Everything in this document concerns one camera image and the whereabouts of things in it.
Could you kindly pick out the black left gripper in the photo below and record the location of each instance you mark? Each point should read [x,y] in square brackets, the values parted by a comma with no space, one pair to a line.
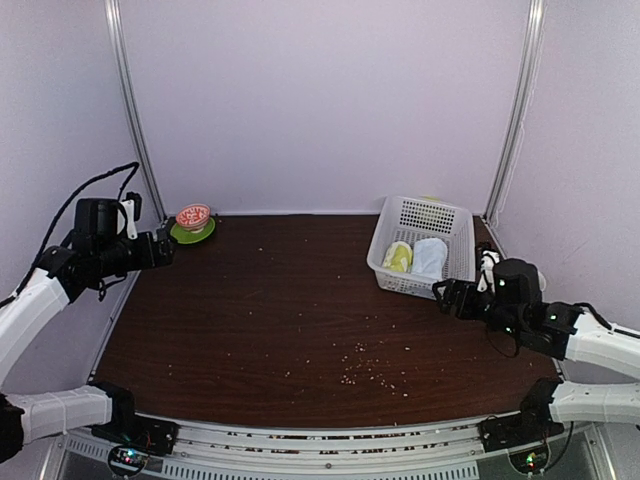
[163,257]

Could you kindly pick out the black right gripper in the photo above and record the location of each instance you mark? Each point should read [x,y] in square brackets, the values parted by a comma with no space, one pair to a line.
[453,288]

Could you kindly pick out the light blue towel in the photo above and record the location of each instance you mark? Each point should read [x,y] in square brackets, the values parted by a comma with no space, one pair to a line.
[429,257]

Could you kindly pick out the white plastic basket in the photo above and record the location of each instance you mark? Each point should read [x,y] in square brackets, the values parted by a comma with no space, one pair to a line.
[411,220]

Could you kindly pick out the green patterned towel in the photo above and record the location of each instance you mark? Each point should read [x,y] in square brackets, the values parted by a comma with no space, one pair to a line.
[398,257]

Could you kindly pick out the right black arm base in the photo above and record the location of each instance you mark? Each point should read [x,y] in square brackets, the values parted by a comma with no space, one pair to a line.
[520,430]

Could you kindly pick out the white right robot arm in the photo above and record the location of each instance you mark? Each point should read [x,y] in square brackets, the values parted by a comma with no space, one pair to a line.
[578,333]

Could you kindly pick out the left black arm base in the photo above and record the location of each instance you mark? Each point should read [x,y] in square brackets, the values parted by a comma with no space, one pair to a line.
[127,427]

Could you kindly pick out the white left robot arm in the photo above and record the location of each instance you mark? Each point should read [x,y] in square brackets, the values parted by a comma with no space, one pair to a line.
[57,279]

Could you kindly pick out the green plate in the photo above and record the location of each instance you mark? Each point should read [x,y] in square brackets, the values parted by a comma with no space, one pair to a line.
[185,237]

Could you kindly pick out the red patterned bowl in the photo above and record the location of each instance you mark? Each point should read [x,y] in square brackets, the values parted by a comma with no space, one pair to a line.
[194,218]

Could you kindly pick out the beige patterned mug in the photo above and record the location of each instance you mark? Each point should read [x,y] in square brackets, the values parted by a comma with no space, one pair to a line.
[542,281]

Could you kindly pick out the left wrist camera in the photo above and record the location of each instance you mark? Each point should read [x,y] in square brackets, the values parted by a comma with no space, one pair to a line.
[129,211]

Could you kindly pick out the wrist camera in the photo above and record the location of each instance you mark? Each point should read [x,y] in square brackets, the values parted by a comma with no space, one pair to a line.
[487,258]
[129,211]

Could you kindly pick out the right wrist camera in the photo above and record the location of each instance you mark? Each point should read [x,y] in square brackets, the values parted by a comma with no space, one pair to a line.
[487,258]

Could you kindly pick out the aluminium front rail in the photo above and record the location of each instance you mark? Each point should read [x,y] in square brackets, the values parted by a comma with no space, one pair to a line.
[441,450]

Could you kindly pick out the left aluminium frame post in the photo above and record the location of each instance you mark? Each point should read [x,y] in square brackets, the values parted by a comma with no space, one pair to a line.
[116,32]

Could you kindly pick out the aluminium frame post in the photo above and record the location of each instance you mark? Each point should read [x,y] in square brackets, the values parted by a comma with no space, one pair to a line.
[523,94]
[116,32]

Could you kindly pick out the right aluminium frame post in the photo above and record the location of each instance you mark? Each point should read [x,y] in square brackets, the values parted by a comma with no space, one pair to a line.
[523,94]

